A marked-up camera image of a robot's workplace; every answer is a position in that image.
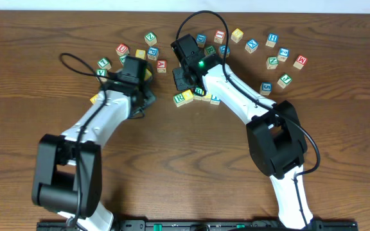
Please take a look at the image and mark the green G wooden block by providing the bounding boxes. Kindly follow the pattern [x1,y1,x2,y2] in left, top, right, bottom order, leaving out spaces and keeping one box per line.
[119,55,128,65]

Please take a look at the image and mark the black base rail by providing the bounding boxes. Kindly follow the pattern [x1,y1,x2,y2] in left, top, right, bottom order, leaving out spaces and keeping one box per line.
[36,218,359,231]

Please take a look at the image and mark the yellow block far left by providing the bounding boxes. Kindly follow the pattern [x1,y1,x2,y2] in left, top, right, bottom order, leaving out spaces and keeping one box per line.
[90,94,98,104]

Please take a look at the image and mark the red I wooden block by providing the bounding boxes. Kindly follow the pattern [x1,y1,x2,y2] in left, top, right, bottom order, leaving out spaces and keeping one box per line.
[214,30,226,44]

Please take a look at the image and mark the red U wooden block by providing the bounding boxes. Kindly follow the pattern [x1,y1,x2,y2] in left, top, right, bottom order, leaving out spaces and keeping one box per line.
[116,43,130,56]

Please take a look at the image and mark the blue D wooden block lower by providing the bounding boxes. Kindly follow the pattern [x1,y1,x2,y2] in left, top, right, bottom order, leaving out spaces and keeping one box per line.
[218,45,230,58]

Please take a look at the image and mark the yellow block middle left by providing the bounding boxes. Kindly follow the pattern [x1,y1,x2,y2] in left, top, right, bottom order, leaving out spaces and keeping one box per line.
[144,69,153,81]

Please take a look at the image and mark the green B wooden block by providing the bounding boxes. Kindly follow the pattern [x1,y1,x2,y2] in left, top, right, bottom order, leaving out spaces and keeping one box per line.
[193,87,204,100]

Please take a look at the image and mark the green L wooden block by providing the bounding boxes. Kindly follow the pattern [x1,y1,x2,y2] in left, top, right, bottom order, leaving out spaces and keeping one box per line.
[97,57,112,70]

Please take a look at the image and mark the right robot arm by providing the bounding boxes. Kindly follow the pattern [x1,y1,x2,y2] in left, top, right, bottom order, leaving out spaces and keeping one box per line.
[173,54,313,229]

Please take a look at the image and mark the green r wooden block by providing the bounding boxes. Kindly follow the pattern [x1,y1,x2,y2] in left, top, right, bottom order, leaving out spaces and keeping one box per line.
[204,46,216,56]
[173,94,186,107]

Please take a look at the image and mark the red A wooden block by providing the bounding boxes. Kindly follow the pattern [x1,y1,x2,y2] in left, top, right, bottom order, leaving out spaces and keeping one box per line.
[157,60,167,73]

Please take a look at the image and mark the green J wooden block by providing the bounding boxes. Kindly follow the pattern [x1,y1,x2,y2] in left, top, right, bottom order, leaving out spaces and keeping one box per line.
[277,74,292,89]

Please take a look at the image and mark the blue T wooden block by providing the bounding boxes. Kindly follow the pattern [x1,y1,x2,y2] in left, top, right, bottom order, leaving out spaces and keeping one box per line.
[210,95,220,105]

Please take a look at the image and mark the green V wooden block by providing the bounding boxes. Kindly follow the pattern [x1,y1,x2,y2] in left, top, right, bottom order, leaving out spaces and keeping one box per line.
[96,69,107,77]

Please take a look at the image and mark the yellow block upper left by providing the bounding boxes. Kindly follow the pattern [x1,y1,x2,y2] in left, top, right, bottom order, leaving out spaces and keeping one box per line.
[135,49,146,60]

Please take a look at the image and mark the green block near top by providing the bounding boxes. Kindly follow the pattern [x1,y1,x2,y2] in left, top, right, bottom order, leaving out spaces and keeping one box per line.
[145,31,157,47]

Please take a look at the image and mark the green N wooden block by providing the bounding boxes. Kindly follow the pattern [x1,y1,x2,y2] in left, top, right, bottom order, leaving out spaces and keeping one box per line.
[266,56,279,69]

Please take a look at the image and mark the blue X wooden block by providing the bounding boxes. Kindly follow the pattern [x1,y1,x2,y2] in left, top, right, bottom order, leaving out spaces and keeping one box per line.
[245,39,258,54]

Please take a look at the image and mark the blue D wooden block upper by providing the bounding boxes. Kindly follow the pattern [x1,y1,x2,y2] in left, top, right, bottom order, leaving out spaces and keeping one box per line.
[195,34,207,48]

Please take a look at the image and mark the red M wooden block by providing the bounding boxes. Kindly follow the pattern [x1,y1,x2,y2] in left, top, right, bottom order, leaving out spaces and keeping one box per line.
[293,55,308,70]

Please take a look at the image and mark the blue 2 wooden block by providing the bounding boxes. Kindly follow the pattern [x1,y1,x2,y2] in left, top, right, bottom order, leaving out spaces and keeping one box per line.
[277,47,290,62]

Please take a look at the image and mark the blue d wooden block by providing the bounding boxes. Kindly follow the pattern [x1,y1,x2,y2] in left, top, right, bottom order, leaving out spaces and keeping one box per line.
[218,45,230,58]
[195,34,207,48]

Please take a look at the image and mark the yellow top wooden block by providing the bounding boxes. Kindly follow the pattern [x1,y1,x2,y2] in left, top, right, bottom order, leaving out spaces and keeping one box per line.
[231,28,244,43]

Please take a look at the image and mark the blue H wooden block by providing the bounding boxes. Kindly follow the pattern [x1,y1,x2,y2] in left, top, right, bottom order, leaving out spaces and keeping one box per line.
[265,33,279,47]

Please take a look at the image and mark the blue P wooden block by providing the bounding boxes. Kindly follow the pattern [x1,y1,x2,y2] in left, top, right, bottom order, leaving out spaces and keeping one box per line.
[147,47,159,60]

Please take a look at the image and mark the blue 5 wooden block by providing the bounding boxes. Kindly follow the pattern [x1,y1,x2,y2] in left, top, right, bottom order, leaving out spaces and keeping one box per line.
[260,82,272,96]

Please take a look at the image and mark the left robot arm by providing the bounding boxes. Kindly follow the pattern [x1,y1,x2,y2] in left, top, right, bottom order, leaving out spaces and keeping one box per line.
[31,80,155,230]

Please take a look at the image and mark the yellow O wooden block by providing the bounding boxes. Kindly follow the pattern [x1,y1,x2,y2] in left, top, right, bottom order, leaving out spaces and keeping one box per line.
[202,93,212,102]
[182,89,194,104]

